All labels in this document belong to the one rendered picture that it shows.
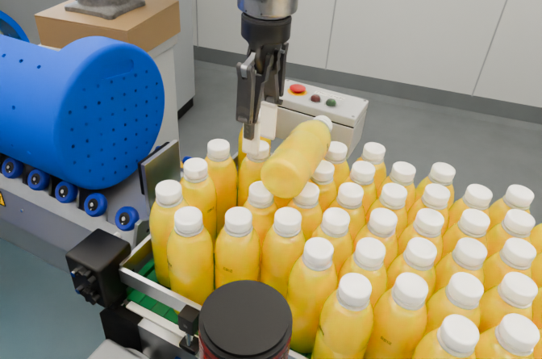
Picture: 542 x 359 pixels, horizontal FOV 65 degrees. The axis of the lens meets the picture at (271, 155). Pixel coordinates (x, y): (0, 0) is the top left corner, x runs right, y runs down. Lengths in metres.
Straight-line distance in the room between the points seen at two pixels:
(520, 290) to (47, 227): 0.84
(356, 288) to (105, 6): 1.15
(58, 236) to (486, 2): 3.07
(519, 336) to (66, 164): 0.70
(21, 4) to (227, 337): 2.88
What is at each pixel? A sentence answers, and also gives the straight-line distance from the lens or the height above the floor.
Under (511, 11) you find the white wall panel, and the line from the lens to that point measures 3.49.
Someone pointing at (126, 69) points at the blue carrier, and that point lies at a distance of 0.85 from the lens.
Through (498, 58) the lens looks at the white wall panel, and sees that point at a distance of 3.58.
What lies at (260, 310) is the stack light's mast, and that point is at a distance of 0.31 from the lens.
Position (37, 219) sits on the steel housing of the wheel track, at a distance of 1.01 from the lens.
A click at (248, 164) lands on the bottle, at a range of 0.77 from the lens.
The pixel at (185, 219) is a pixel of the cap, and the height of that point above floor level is 1.10.
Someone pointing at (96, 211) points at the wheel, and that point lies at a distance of 0.86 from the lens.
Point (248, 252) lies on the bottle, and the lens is 0.63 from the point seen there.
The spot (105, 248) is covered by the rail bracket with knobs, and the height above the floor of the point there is 1.00.
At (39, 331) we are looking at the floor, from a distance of 1.95.
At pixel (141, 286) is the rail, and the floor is 0.97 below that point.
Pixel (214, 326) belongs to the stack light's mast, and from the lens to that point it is 0.30.
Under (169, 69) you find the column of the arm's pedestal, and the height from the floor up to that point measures 0.87.
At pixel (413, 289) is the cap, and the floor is 1.10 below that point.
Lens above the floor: 1.51
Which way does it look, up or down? 34 degrees down
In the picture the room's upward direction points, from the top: 5 degrees clockwise
